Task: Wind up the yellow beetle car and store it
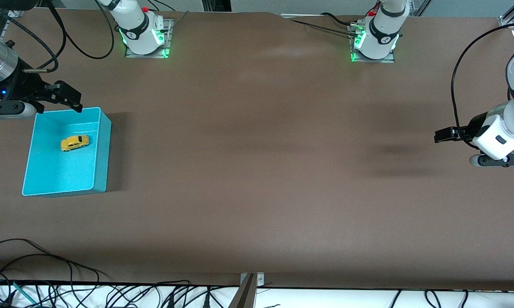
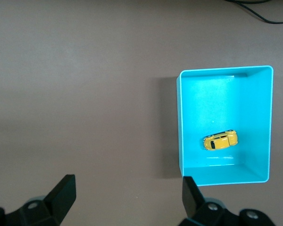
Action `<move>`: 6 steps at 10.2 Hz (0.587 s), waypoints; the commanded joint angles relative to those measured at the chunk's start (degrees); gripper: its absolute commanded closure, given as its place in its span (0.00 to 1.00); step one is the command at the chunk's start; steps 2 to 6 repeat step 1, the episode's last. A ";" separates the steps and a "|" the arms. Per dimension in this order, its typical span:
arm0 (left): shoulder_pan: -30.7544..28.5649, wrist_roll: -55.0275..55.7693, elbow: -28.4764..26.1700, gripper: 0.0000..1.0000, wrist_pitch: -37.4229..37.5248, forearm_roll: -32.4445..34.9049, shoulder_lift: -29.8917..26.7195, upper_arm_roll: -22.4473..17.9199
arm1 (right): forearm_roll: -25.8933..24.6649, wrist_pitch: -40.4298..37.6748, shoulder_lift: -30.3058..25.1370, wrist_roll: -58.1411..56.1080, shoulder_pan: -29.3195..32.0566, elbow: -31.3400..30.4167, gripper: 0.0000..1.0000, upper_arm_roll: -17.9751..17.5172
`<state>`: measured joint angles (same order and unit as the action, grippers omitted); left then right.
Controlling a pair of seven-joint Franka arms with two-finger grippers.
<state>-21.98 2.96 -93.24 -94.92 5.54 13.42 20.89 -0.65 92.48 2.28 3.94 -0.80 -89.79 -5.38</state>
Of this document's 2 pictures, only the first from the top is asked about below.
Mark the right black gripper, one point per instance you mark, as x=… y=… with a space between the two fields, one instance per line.
x=24 y=87

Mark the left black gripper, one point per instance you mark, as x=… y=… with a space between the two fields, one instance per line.
x=475 y=124

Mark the yellow beetle toy car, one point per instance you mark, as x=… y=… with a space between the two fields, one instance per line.
x=75 y=143

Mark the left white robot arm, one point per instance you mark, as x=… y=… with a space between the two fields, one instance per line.
x=492 y=137

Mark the teal plastic bin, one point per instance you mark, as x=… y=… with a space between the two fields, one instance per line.
x=68 y=171

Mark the slanted aluminium profile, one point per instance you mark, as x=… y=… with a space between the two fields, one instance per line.
x=417 y=6

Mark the grey metal bar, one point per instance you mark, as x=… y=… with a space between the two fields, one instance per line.
x=244 y=297

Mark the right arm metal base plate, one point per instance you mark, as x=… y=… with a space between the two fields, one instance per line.
x=145 y=55

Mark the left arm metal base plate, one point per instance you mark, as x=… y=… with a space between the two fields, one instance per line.
x=376 y=60

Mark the silver table rail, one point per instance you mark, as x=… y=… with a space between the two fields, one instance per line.
x=299 y=16

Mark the small metal edge bracket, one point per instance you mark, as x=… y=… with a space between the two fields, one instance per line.
x=261 y=280

